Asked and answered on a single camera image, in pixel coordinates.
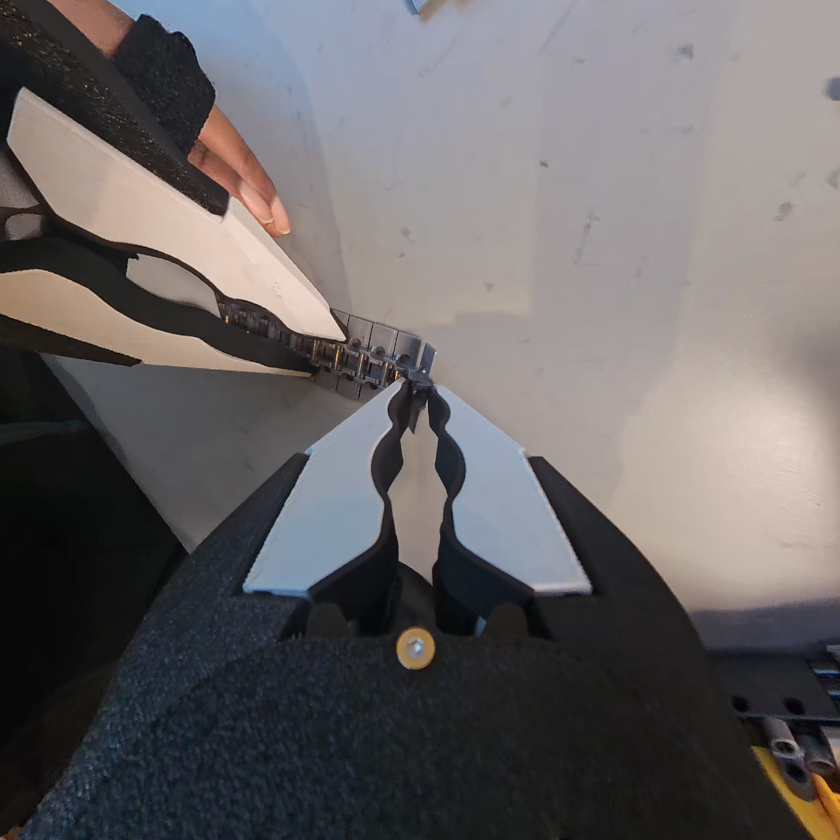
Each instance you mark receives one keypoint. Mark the person's black hooded sweater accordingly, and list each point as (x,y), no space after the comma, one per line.
(65,525)

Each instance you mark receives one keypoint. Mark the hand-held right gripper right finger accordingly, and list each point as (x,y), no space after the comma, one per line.
(512,518)

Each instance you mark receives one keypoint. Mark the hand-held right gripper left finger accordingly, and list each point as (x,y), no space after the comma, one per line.
(315,518)

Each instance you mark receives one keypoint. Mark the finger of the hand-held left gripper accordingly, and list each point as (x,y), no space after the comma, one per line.
(98,315)
(164,210)

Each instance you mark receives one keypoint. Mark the person's left hand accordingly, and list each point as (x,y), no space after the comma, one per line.
(243,177)

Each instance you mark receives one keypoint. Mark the grey plastic track link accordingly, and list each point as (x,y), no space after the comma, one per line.
(426,361)

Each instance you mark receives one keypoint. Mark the grey desk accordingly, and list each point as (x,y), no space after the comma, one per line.
(590,262)

